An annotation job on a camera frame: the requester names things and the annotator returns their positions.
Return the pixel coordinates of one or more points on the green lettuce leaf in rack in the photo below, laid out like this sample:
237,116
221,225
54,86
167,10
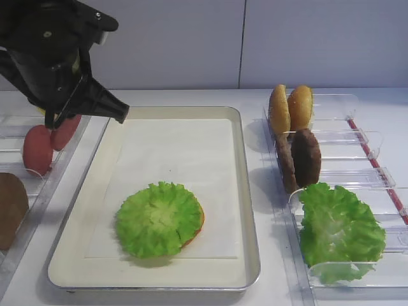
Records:
339,233

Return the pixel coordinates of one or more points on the bottom bun under lettuce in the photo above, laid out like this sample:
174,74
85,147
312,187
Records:
202,220

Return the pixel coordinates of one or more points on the left golden bun half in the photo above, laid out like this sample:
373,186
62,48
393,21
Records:
278,110

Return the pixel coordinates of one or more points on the lighter brown meat patty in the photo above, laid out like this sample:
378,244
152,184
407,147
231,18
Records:
286,163

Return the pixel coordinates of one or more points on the white parchment paper sheet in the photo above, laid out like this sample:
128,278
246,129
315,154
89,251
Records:
198,154

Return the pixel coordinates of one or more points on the clear acrylic left rack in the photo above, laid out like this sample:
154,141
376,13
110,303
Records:
39,189

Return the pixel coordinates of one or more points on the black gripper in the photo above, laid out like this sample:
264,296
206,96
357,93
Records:
45,55

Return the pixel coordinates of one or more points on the right golden bun half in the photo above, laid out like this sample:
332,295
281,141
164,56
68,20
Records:
300,105

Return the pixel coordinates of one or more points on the red tomato slice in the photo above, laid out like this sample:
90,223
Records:
60,137
37,151

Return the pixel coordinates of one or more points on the golden bun half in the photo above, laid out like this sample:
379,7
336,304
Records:
278,110
300,105

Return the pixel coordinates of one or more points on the metal baking tray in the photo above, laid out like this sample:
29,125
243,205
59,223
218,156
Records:
71,267

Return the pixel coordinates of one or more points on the clear acrylic rack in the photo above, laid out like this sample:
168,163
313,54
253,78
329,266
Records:
349,157
39,189

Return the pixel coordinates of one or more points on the green lettuce leaf on tray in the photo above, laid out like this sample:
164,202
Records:
156,221

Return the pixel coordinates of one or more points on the dark brown meat patty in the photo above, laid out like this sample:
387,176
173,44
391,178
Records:
306,155

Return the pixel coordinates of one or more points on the brown bread slice left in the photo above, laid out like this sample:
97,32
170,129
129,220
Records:
14,206

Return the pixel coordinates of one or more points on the clear acrylic right rack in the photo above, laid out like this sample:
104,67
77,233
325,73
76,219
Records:
349,157

